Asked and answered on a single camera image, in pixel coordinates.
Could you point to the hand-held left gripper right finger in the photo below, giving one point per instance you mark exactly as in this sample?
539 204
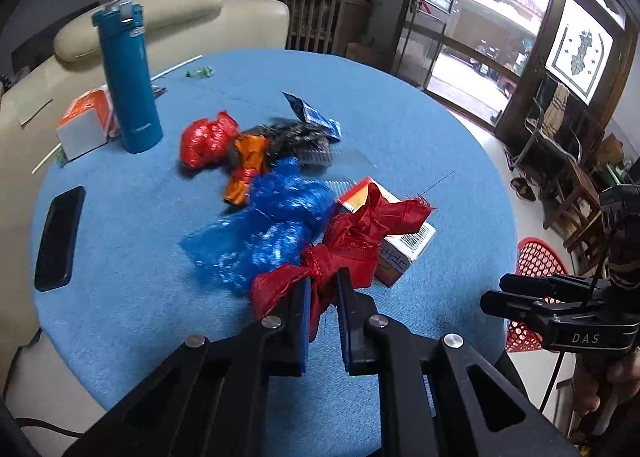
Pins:
345 327

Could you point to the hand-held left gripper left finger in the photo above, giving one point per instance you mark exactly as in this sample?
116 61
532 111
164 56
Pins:
300 322

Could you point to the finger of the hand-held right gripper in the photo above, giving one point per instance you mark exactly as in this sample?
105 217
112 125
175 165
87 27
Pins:
540 283
510 304

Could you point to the red plastic basket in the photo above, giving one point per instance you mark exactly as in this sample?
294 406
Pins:
537 262

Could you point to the red mesh bag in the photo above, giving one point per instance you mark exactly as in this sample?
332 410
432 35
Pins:
350 242

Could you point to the orange plastic bag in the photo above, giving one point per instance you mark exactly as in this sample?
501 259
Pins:
247 157

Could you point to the black plastic wrapper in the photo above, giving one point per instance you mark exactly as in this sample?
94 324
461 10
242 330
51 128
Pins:
300 142

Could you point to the person's right hand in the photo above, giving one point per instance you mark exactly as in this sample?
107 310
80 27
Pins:
590 389

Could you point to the wooden chair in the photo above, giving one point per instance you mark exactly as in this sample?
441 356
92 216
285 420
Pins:
580 217

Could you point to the pair of sandals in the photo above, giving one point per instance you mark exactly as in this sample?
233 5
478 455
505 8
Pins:
522 189

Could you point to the blue plastic bag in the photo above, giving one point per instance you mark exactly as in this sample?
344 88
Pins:
280 217

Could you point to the white and orange carton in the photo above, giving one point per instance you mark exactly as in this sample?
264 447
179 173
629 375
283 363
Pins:
410 242

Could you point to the metal folding chair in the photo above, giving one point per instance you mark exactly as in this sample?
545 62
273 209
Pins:
545 137

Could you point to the blue tablecloth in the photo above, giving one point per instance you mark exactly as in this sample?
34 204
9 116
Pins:
150 337

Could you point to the red plastic bag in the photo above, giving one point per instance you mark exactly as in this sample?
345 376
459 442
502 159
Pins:
207 139

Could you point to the blue foil packet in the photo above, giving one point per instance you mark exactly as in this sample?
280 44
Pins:
315 117

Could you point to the window with paper sign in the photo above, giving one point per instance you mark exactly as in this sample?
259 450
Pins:
580 52

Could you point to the black smartphone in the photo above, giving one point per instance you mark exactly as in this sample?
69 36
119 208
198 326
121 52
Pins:
60 237

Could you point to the glass sliding door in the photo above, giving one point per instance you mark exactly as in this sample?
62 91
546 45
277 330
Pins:
475 27

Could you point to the green candy wrapper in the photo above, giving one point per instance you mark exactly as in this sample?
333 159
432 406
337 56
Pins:
200 72

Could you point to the dark snack wrapper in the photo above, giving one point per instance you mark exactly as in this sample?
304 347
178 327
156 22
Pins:
159 92

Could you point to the cardboard box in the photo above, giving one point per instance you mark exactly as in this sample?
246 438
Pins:
367 57

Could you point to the long white straw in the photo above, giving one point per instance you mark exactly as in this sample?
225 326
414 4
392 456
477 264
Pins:
175 68

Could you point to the blue thermos bottle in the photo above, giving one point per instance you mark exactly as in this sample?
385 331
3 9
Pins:
130 87

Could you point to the orange and white box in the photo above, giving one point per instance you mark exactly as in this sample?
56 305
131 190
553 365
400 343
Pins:
82 129

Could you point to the short white straw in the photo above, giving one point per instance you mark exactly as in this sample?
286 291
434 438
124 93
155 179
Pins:
46 161

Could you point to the wooden crib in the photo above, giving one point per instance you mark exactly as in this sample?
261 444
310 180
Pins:
320 17

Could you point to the cream leather sofa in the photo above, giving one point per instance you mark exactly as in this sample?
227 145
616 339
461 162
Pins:
165 12

